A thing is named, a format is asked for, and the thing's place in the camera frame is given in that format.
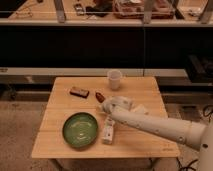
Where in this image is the tray of items on shelf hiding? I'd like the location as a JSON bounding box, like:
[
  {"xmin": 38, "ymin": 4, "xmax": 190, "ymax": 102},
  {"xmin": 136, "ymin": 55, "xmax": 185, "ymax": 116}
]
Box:
[{"xmin": 113, "ymin": 0, "xmax": 175, "ymax": 19}]

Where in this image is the beige sponge block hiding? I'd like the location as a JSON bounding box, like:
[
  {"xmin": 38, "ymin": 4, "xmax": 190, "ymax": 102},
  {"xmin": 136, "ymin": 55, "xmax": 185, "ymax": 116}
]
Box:
[{"xmin": 131, "ymin": 104, "xmax": 148, "ymax": 115}]

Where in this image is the black device on shelf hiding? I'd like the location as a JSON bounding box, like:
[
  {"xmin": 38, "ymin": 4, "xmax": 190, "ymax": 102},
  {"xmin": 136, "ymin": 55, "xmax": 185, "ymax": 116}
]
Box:
[{"xmin": 86, "ymin": 3, "xmax": 112, "ymax": 17}]

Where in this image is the white bottle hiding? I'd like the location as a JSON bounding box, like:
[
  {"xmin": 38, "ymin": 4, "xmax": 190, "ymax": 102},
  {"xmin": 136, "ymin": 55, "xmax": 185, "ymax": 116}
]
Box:
[{"xmin": 102, "ymin": 117, "xmax": 115, "ymax": 144}]

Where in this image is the red pepper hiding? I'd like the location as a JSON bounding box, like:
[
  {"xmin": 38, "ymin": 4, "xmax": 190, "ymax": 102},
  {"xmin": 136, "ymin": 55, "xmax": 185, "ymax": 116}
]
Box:
[{"xmin": 95, "ymin": 92, "xmax": 105, "ymax": 103}]

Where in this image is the brown rectangular block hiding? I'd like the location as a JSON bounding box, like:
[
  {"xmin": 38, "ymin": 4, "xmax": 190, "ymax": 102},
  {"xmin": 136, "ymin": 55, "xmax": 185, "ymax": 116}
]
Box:
[{"xmin": 70, "ymin": 87, "xmax": 89, "ymax": 98}]

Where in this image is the white ceramic cup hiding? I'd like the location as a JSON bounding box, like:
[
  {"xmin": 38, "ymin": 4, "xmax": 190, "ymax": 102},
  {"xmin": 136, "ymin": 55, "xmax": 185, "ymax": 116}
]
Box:
[{"xmin": 107, "ymin": 69, "xmax": 122, "ymax": 90}]

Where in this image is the wooden table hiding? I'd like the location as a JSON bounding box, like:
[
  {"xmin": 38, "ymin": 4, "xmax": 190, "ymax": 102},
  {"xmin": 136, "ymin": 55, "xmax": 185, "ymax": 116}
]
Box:
[{"xmin": 31, "ymin": 77, "xmax": 180, "ymax": 160}]

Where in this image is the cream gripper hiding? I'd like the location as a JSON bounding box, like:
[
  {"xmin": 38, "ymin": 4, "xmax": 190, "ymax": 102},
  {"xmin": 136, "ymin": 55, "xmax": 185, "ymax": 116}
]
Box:
[{"xmin": 100, "ymin": 96, "xmax": 133, "ymax": 114}]

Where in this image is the small dark remote on shelf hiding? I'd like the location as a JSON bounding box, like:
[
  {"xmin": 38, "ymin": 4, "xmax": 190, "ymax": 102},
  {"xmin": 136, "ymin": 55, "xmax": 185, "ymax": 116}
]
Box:
[{"xmin": 73, "ymin": 3, "xmax": 85, "ymax": 16}]

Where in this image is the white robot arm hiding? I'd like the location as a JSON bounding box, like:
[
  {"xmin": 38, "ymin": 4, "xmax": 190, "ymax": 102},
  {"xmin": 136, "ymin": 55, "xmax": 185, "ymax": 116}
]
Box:
[{"xmin": 101, "ymin": 96, "xmax": 213, "ymax": 171}]

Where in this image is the green bowl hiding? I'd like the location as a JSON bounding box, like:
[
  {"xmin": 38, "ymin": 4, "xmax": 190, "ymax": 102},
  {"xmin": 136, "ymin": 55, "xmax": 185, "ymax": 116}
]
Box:
[{"xmin": 62, "ymin": 112, "xmax": 98, "ymax": 149}]

